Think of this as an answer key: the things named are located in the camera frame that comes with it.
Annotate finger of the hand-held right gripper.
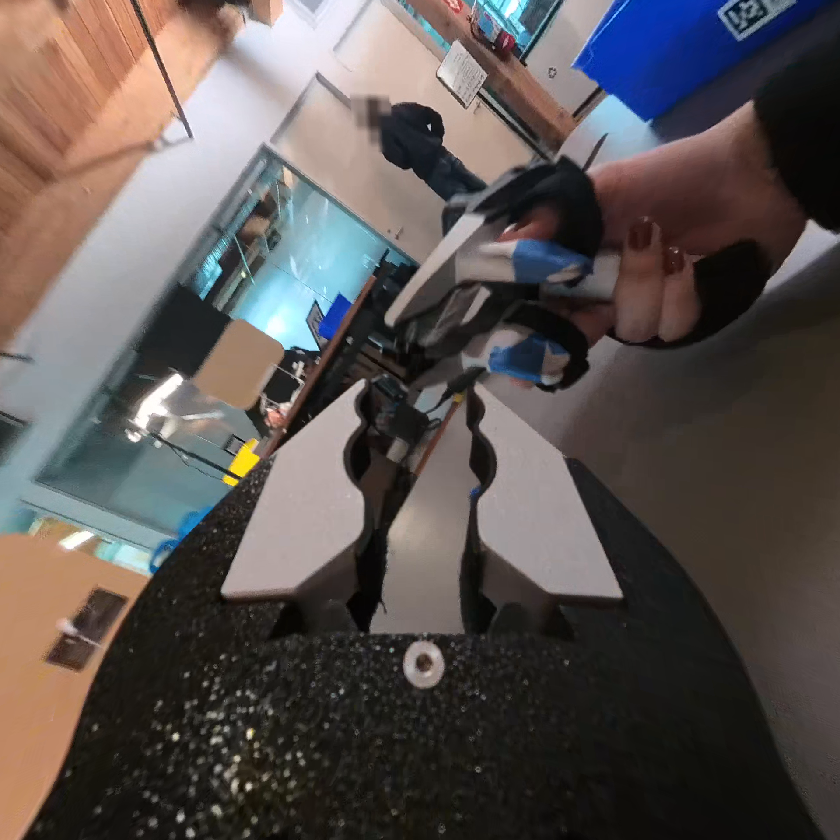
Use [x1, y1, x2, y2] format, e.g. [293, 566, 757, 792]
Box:
[382, 209, 511, 330]
[399, 289, 521, 391]

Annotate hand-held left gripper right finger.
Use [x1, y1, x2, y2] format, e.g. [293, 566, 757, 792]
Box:
[461, 382, 624, 621]

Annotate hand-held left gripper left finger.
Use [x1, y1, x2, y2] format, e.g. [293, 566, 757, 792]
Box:
[220, 378, 389, 621]

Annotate large blue plastic bin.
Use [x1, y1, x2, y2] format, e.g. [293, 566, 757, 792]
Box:
[571, 0, 840, 122]

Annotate person's right forearm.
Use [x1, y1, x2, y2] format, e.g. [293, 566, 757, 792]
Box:
[753, 29, 840, 232]

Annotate person's right hand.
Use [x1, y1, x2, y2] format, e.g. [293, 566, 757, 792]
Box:
[497, 100, 809, 345]

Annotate black charging case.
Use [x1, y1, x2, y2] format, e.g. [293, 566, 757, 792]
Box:
[371, 375, 434, 454]

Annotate flat blue plastic bin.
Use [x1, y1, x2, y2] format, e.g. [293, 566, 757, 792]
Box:
[322, 294, 355, 339]

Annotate wooden desk with black legs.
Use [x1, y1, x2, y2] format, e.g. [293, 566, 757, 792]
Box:
[259, 276, 378, 457]

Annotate white double doors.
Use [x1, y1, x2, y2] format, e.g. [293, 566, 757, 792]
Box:
[269, 0, 546, 247]

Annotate paper notice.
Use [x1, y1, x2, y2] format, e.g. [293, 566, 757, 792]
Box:
[436, 41, 488, 109]

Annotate wooden panel on white stand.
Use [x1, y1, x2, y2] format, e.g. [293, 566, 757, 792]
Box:
[193, 319, 284, 411]
[0, 533, 151, 840]

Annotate black ceiling rod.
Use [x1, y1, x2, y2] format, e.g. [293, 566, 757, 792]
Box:
[128, 0, 194, 140]

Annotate black cable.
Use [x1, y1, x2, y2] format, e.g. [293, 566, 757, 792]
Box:
[427, 367, 487, 414]

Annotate wooden support post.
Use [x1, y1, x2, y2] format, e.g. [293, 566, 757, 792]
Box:
[407, 0, 578, 148]

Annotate blue plastic bin with handle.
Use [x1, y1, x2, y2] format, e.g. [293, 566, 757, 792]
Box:
[150, 512, 204, 572]

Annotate black wall screen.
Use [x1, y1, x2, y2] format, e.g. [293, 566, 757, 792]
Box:
[134, 283, 231, 378]

